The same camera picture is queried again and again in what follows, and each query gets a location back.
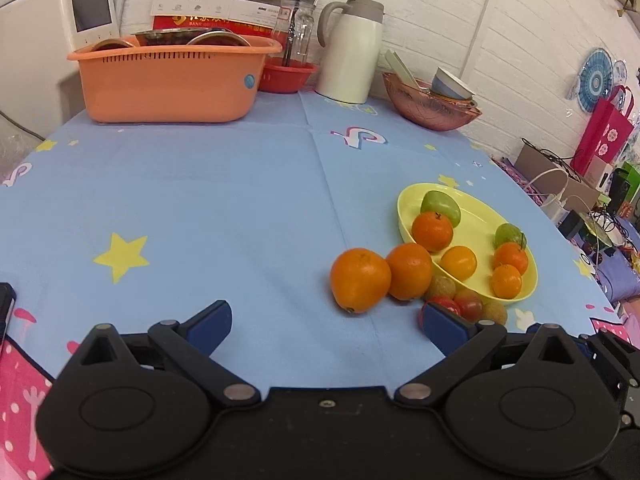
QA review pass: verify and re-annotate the white power adapter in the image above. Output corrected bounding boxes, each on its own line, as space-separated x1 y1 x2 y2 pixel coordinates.
540 194 565 223

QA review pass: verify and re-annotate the orange plastic basket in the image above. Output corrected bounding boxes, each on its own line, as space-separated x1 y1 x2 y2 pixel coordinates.
67 36 282 124

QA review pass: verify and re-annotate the white thermos jug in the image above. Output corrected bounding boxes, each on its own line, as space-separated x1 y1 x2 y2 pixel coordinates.
314 0 384 104

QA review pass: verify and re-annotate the yellow plastic plate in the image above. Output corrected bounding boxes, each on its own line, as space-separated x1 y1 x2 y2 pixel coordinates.
396 183 538 304

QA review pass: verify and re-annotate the tangerine with leaf calyx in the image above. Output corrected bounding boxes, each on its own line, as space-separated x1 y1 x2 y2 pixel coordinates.
411 211 454 252

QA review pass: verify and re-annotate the white blue ceramic bowl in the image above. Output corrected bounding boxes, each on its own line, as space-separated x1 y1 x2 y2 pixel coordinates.
431 67 474 101

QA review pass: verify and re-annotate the yellow orange citrus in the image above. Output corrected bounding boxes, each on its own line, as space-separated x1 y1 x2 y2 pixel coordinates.
438 246 477 282

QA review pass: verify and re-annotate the green guava fruit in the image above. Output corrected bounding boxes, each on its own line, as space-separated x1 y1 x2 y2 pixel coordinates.
494 223 527 249

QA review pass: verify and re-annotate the glass pitcher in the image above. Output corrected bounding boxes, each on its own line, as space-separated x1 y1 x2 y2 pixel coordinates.
271 0 314 66

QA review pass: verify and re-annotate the blue patterned tablecloth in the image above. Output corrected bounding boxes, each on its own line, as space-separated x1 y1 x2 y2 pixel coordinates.
1 91 639 479

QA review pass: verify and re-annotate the red plastic basket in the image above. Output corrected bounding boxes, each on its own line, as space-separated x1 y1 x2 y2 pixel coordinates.
258 58 318 94

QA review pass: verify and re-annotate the brown longan fruit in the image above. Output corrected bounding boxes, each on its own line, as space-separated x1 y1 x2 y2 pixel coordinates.
424 274 457 300
482 301 508 326

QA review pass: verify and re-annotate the cardboard box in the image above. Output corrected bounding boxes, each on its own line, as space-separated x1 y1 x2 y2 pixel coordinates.
513 140 600 212

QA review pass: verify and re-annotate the pink gift bag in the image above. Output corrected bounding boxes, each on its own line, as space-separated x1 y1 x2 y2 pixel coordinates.
570 86 634 177

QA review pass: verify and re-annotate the small orange tangerine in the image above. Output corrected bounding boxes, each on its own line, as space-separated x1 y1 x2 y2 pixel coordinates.
489 264 522 299

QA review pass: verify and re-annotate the large orange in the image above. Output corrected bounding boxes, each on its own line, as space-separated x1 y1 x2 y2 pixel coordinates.
329 248 392 314
385 243 433 301

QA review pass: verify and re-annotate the stemmed tangerine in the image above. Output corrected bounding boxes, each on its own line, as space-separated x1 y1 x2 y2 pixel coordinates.
491 242 529 275

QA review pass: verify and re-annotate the pink glass bowl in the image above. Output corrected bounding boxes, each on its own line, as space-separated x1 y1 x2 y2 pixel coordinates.
383 73 482 132

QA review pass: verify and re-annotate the red cherry tomato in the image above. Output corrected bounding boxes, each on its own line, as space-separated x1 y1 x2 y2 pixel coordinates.
418 296 461 328

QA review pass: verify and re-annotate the smooth green fruit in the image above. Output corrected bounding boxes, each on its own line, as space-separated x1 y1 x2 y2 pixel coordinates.
420 190 461 228

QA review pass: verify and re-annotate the dark red tomato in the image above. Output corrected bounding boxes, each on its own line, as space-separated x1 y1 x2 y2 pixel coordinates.
454 289 483 323

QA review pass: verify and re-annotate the white countertop appliance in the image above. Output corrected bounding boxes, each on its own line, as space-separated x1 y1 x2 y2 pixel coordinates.
1 0 125 138

